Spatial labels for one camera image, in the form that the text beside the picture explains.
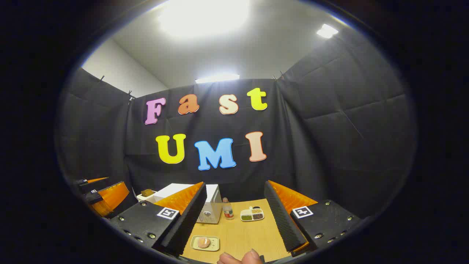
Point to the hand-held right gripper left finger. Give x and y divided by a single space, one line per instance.
188 220

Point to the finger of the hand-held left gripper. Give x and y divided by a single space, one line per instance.
113 198
96 180

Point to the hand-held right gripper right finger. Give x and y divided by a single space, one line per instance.
280 220

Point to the sugared bread bun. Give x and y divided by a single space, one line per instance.
203 242

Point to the white microwave oven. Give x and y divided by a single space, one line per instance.
214 203

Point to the white toaster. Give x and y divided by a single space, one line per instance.
141 198

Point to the white divided bean dish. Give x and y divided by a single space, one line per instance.
252 215

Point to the brown toast slice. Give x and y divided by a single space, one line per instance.
147 192

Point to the cream square plate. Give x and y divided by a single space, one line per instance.
214 243

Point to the clear plastic bottle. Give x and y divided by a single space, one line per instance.
228 209

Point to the ceiling light panel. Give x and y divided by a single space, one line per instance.
327 31
203 16

